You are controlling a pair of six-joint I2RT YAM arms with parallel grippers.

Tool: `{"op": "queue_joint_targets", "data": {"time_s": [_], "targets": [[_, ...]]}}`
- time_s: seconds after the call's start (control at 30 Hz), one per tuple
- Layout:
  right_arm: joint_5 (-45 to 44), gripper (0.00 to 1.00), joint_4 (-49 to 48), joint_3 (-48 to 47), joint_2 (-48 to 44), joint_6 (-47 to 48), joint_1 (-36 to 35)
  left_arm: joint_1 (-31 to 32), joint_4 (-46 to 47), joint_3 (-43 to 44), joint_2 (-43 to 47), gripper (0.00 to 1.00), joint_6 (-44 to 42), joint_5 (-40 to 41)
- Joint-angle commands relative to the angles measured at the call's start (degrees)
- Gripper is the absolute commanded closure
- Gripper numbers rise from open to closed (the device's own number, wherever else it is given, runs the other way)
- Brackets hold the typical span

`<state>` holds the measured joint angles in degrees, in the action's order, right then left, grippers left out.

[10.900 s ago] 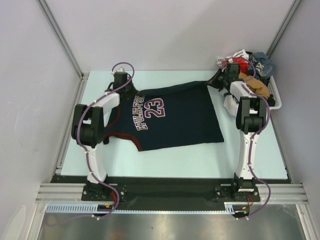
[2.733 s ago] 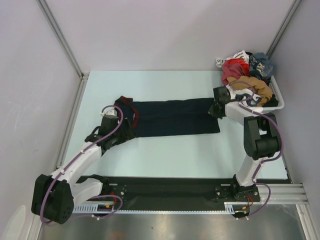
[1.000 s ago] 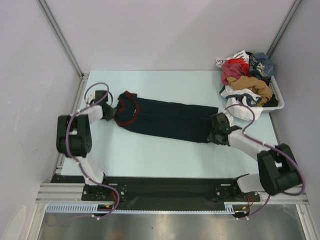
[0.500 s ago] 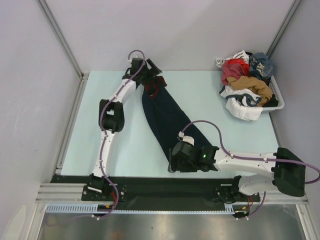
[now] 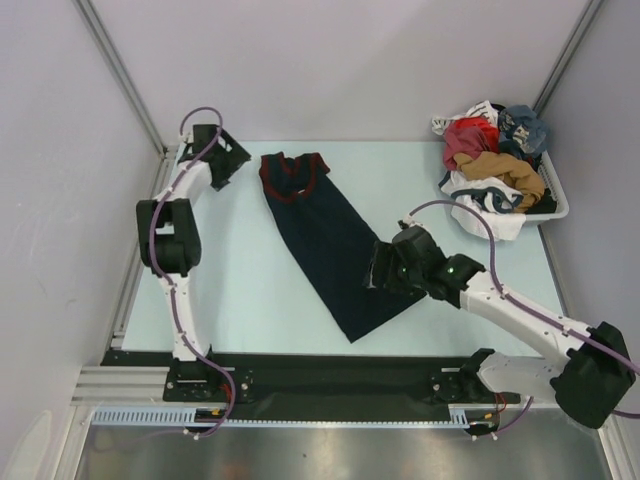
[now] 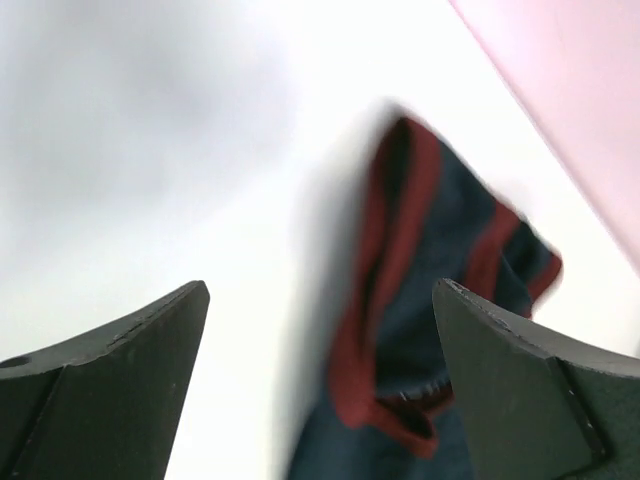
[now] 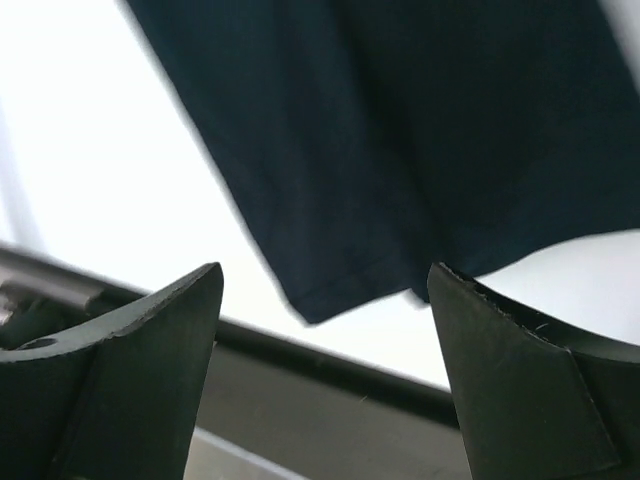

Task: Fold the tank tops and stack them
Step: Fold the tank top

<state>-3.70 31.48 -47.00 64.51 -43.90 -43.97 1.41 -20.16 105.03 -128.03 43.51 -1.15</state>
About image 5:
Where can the aluminium frame post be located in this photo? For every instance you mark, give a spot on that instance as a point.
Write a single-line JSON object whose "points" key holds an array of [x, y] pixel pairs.
{"points": [[117, 67], [585, 22]]}

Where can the white tank top navy trim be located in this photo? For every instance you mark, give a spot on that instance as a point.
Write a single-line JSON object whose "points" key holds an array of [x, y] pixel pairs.
{"points": [[491, 199]]}

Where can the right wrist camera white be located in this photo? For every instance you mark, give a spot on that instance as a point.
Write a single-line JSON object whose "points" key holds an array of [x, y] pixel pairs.
{"points": [[406, 222]]}

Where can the white plastic laundry basket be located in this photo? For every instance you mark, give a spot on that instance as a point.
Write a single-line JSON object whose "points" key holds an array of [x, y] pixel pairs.
{"points": [[553, 184]]}

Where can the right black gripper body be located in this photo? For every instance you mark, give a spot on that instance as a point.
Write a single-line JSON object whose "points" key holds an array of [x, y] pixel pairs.
{"points": [[409, 276]]}

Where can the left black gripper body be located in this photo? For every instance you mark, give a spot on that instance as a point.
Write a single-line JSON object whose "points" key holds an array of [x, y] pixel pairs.
{"points": [[231, 162]]}

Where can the navy tank top red trim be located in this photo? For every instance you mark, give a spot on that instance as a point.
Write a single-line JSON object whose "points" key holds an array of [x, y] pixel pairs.
{"points": [[330, 241]]}

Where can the left aluminium frame post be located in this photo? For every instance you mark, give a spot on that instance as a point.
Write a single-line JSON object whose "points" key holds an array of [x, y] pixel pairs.
{"points": [[117, 67]]}

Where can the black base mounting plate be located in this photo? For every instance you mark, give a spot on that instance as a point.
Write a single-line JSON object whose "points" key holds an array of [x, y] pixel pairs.
{"points": [[342, 387]]}

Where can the tan brown garment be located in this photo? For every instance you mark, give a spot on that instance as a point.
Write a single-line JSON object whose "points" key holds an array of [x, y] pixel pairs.
{"points": [[515, 173]]}

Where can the right aluminium frame post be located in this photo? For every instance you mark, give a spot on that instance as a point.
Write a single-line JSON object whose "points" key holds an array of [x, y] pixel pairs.
{"points": [[585, 22]]}

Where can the white slotted cable duct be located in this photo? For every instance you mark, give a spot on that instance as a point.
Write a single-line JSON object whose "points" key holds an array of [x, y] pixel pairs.
{"points": [[193, 418]]}

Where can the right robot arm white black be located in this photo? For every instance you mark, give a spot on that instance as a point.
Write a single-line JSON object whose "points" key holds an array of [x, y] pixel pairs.
{"points": [[586, 370]]}

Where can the blue denim printed garment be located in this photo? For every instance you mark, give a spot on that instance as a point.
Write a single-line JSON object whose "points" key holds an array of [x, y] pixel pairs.
{"points": [[521, 132]]}

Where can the red pink garment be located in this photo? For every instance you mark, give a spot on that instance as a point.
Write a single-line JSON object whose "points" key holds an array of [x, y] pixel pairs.
{"points": [[471, 137]]}

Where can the white printed garment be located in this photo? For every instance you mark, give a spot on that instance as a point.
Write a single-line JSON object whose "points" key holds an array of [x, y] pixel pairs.
{"points": [[484, 109]]}

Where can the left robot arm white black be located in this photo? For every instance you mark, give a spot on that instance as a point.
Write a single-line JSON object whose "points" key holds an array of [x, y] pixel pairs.
{"points": [[168, 237]]}

